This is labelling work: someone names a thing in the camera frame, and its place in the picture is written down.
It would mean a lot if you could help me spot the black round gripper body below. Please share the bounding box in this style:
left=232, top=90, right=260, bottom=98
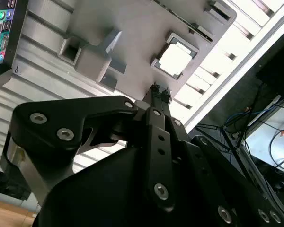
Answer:
left=32, top=144, right=216, bottom=227

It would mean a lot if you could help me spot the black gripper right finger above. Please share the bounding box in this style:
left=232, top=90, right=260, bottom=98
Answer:
left=160, top=88, right=284, bottom=227

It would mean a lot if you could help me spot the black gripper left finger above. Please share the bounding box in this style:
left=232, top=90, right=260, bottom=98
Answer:
left=0, top=82, right=177, bottom=214

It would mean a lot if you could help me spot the silver CPU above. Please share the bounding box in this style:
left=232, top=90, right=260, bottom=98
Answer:
left=157, top=42, right=196, bottom=76

